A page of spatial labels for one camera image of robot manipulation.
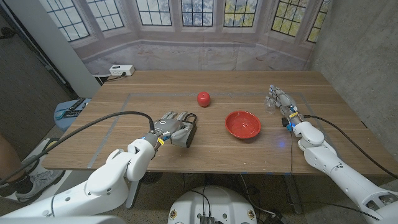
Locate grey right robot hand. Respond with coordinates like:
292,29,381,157
264,84,305,126

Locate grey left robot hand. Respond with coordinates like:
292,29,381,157
142,110,193,152

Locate grey combination lock box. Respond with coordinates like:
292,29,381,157
170,113,198,149

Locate red ball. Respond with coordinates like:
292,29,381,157
197,91,211,108

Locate red bowl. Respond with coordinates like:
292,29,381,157
224,110,262,140

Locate small clear plastic cup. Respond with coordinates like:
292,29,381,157
264,97,276,114

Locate white power strip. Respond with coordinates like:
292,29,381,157
109,64,136,77

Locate grey table leg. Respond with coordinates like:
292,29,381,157
284,174,304,215
126,180,142,210

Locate printed window backdrop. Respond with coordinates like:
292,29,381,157
39,0,332,75

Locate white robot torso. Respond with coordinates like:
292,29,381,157
167,185,258,224

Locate black remote control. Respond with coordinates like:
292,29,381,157
68,98,87,111

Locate blue round stool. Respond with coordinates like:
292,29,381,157
53,98,92,133

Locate white slanted pillar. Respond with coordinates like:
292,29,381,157
4,0,102,98

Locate grey sneaker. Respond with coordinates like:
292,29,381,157
15,169,66,203
20,155,41,175

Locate person's bare leg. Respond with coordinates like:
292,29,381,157
0,133,35,195

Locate thin black hanging cable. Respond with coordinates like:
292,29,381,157
289,130,295,174

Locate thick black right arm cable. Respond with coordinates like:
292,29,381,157
303,114,398,180

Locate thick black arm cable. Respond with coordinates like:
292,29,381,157
0,111,155,186
303,114,398,180

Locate black power strip cord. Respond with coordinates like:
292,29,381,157
101,73,127,83

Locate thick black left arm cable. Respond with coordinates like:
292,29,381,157
0,111,155,186

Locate teal handled tool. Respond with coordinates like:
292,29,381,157
55,109,82,121

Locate white floor cable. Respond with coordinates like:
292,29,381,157
239,174,277,218

